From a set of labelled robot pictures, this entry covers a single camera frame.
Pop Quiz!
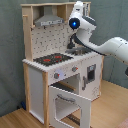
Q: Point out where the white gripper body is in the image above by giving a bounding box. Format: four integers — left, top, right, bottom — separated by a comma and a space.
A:
71, 1, 84, 17

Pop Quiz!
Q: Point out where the black toy stovetop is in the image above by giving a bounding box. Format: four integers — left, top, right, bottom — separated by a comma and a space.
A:
34, 53, 71, 67

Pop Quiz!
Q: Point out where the grey range hood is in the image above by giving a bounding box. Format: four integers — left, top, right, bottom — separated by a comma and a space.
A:
34, 6, 64, 27

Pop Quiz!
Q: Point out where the black toy faucet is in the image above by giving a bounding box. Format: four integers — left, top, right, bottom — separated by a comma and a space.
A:
67, 33, 80, 49

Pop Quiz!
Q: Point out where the grey toy sink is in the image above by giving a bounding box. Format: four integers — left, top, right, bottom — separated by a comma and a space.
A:
65, 47, 92, 56

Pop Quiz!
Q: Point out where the white oven door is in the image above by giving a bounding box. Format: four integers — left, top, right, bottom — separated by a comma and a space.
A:
49, 86, 91, 128

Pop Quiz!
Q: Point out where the red stove knob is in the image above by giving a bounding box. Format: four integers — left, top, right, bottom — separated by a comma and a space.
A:
54, 73, 60, 79
72, 66, 78, 72

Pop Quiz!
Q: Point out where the left red stove knob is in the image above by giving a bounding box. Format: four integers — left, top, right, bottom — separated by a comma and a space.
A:
54, 73, 60, 79

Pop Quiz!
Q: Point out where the wooden toy kitchen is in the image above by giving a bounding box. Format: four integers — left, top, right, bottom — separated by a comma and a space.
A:
22, 3, 99, 128

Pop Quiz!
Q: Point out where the right red stove knob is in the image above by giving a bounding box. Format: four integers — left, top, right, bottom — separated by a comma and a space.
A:
72, 66, 78, 72

